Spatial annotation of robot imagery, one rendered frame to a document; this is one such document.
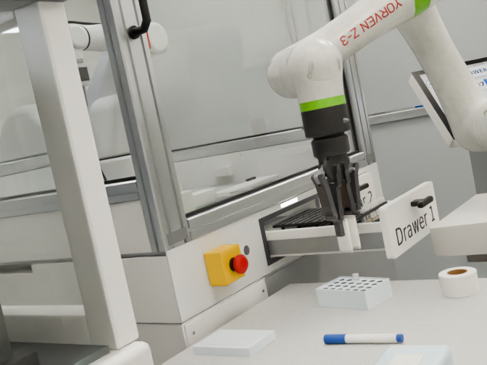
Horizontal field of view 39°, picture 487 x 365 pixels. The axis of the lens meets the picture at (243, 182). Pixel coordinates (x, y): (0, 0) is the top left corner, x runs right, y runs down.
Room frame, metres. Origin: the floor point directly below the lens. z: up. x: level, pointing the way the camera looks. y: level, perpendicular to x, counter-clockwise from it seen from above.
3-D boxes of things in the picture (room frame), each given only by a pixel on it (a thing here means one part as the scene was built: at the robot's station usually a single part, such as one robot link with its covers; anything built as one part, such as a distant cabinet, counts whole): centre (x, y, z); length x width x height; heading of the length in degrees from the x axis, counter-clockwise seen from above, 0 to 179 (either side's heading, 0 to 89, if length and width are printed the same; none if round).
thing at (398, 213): (1.51, -0.35, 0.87); 0.29 x 0.02 x 0.11; 144
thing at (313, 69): (1.38, -0.18, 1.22); 0.13 x 0.11 x 0.14; 16
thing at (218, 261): (1.41, 0.07, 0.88); 0.07 x 0.05 x 0.07; 144
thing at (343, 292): (1.35, -0.17, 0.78); 0.12 x 0.08 x 0.04; 43
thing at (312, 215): (1.63, -0.19, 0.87); 0.22 x 0.18 x 0.06; 54
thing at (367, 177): (1.94, -0.29, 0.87); 0.29 x 0.02 x 0.11; 144
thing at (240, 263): (1.39, 0.04, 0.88); 0.04 x 0.03 x 0.04; 144
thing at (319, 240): (1.64, -0.18, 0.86); 0.40 x 0.26 x 0.06; 54
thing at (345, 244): (1.37, -0.18, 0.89); 0.03 x 0.01 x 0.07; 43
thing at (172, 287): (2.00, 0.26, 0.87); 1.02 x 0.95 x 0.14; 144
